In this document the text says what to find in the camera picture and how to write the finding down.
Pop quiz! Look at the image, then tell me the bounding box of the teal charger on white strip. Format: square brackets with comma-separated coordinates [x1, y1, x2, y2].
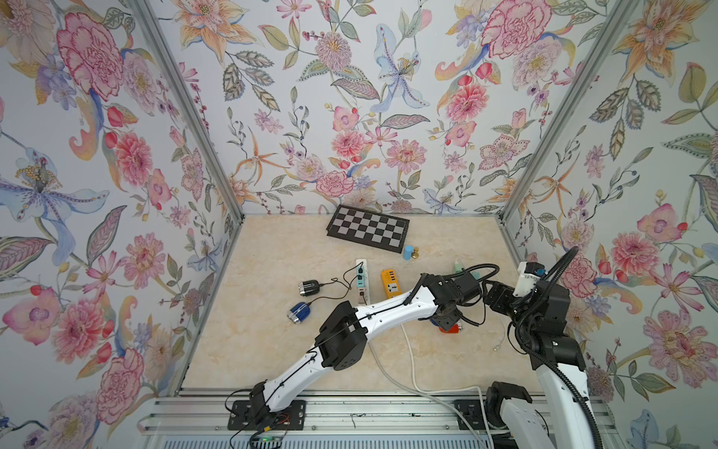
[357, 267, 368, 289]

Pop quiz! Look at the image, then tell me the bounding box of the red electric shaver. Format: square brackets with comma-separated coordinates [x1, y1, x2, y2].
[439, 323, 462, 334]

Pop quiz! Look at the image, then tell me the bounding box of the black white chessboard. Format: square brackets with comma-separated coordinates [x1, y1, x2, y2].
[326, 206, 409, 253]

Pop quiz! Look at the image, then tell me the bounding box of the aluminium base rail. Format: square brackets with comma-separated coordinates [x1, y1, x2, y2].
[136, 392, 624, 449]

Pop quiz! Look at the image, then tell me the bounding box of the black electric shaver left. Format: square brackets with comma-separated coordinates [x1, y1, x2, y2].
[298, 280, 322, 297]

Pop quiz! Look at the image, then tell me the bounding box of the white power strip cord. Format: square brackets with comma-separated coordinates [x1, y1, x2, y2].
[399, 322, 497, 449]

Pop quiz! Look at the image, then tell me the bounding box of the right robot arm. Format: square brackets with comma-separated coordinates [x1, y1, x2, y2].
[484, 281, 604, 448]

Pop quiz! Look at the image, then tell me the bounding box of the blue electric shaver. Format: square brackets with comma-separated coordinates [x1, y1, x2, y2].
[287, 302, 310, 324]

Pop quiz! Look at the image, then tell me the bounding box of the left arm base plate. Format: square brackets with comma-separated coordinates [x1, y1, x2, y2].
[227, 400, 307, 431]

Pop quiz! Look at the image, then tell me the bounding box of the right aluminium corner post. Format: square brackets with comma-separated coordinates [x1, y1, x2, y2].
[498, 0, 634, 226]

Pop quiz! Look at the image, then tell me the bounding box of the black shaver cable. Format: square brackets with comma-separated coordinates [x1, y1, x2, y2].
[307, 261, 366, 312]

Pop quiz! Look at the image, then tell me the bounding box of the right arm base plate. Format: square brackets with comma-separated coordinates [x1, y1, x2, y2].
[454, 400, 506, 430]

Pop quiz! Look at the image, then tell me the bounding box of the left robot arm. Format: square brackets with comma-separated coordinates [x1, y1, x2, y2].
[247, 271, 484, 430]

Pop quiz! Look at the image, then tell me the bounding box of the left aluminium corner post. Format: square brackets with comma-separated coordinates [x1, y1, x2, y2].
[125, 0, 245, 224]

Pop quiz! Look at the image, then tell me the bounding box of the white power strip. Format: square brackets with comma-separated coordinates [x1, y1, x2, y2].
[355, 259, 370, 305]

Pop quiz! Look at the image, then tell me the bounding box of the aluminium corner post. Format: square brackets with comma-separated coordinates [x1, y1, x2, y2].
[125, 0, 245, 224]
[498, 0, 634, 226]

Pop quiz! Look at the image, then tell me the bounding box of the orange power strip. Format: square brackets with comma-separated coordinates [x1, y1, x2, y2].
[381, 269, 402, 299]

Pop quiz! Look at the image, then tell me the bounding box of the grey power strip cord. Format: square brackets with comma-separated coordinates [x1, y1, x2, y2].
[366, 341, 489, 449]

